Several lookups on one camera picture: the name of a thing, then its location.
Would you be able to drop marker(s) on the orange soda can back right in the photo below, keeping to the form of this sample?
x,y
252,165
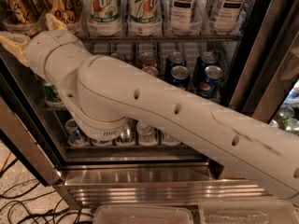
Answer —
x,y
147,59

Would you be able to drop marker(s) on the blue Pepsi can back left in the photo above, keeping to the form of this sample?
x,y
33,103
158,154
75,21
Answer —
x,y
174,58

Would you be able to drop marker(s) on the blue pepsi can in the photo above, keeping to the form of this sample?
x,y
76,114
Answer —
x,y
209,81
207,58
179,76
174,58

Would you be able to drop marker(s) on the orange soda can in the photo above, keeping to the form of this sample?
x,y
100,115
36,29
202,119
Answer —
x,y
147,59
119,56
151,70

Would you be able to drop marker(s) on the white Teas Tea bottle right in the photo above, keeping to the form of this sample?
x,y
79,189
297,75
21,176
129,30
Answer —
x,y
222,15

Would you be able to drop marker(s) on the clear plastic bin right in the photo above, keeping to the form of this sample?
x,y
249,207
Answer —
x,y
260,211

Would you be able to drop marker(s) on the orange soda can front right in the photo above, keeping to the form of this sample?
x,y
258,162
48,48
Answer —
x,y
151,70

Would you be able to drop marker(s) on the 7UP can right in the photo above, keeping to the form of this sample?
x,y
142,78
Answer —
x,y
143,11

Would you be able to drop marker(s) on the white teas tea bottle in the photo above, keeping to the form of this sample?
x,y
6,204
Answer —
x,y
182,13
222,15

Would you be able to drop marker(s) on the blue Pepsi can front left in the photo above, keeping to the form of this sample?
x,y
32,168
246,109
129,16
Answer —
x,y
179,76

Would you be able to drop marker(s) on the steel fridge door left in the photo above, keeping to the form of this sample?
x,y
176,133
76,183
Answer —
x,y
16,138

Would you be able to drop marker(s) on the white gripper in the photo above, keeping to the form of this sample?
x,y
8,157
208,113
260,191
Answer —
x,y
37,49

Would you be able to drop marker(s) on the top wire fridge shelf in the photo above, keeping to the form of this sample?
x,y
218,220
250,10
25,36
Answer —
x,y
160,38

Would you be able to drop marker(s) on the clear water bottle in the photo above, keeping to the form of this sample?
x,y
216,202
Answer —
x,y
170,140
146,134

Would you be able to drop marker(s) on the orange soda can back left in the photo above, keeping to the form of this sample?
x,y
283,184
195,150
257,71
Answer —
x,y
119,56

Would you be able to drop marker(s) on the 7UP can left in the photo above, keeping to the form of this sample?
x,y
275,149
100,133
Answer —
x,y
104,11

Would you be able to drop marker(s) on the glass fridge door right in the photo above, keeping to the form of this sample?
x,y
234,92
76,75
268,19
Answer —
x,y
266,64

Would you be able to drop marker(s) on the steel fridge base sill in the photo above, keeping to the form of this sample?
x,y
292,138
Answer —
x,y
161,184

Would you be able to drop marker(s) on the orange lacroix can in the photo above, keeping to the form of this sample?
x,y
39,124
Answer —
x,y
22,15
66,11

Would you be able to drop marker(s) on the green can front left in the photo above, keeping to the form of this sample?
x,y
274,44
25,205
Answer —
x,y
51,92

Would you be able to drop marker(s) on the blue Pepsi can front right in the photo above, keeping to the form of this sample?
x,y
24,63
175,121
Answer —
x,y
209,81

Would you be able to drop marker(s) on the silver blue can bottom left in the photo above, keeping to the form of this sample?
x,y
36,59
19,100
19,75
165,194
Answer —
x,y
75,132

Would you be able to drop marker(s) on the clear plastic bin left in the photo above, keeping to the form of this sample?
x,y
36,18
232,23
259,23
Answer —
x,y
122,214

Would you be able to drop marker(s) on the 7up can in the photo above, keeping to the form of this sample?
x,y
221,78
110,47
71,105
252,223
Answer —
x,y
143,11
104,11

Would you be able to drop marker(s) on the clear plastic bin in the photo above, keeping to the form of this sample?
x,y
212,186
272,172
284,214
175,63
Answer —
x,y
122,214
260,211

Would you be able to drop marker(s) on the white Teas Tea bottle left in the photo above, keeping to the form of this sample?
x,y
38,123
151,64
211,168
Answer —
x,y
182,13

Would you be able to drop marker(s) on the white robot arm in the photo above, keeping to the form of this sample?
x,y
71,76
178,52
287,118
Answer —
x,y
102,93

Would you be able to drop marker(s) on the blue Pepsi can back right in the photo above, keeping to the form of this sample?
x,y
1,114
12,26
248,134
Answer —
x,y
207,58

